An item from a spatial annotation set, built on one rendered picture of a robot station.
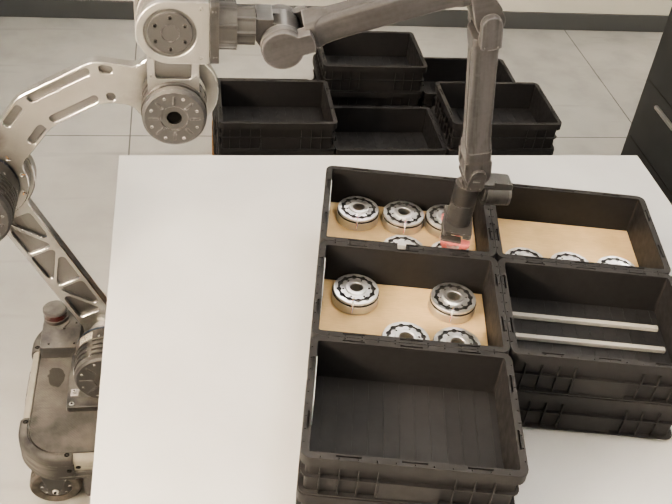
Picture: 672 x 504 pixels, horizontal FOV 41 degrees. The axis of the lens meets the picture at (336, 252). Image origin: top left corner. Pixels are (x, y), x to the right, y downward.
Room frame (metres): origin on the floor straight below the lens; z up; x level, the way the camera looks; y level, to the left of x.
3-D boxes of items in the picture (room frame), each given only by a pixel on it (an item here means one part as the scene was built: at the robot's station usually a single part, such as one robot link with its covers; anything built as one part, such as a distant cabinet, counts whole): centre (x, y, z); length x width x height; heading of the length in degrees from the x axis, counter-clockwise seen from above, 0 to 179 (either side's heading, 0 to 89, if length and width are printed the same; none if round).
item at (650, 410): (1.44, -0.56, 0.76); 0.40 x 0.30 x 0.12; 92
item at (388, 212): (1.80, -0.16, 0.86); 0.10 x 0.10 x 0.01
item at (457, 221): (1.66, -0.27, 0.98); 0.10 x 0.07 x 0.07; 177
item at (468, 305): (1.51, -0.27, 0.86); 0.10 x 0.10 x 0.01
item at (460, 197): (1.66, -0.28, 1.04); 0.07 x 0.06 x 0.07; 102
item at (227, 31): (1.51, 0.24, 1.45); 0.09 x 0.08 x 0.12; 12
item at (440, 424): (1.13, -0.17, 0.87); 0.40 x 0.30 x 0.11; 92
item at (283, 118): (2.73, 0.27, 0.37); 0.40 x 0.30 x 0.45; 102
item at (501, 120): (2.90, -0.52, 0.37); 0.40 x 0.30 x 0.45; 102
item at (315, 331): (1.43, -0.17, 0.92); 0.40 x 0.30 x 0.02; 92
